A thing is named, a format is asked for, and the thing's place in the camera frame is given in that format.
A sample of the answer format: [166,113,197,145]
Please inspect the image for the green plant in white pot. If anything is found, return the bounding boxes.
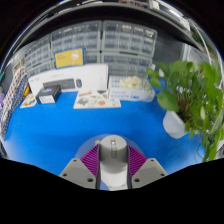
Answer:
[145,60,224,163]

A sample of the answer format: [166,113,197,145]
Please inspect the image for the white woven basket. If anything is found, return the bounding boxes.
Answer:
[11,61,25,77]

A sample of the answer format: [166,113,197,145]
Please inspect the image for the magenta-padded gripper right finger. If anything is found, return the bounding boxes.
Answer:
[127,144,168,190]

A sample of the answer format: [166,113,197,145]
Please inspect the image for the long white keyboard box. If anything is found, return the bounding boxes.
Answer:
[28,63,110,97]

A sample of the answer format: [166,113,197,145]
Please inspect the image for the small black box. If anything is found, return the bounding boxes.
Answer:
[35,84,63,105]

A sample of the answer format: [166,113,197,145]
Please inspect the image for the yellow card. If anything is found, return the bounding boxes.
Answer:
[54,47,86,69]

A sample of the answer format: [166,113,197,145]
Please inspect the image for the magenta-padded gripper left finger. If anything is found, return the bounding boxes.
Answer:
[59,143,102,190]

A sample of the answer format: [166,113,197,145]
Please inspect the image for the clear plastic box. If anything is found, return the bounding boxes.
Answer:
[107,75,156,103]

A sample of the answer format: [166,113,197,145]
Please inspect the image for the grey plastic drawer cabinet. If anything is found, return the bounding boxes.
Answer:
[49,20,103,65]
[100,19,158,77]
[23,35,55,78]

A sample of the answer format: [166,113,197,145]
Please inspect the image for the illustrated picture card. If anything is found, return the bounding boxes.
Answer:
[19,93,38,109]
[73,89,122,110]

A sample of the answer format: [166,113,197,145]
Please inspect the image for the white computer mouse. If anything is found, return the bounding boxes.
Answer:
[98,134,129,191]

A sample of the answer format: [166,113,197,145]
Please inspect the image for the dark wall shelf unit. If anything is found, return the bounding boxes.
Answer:
[19,0,208,38]

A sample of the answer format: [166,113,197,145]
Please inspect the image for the round blue printed mouse pad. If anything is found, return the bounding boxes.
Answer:
[74,133,147,160]

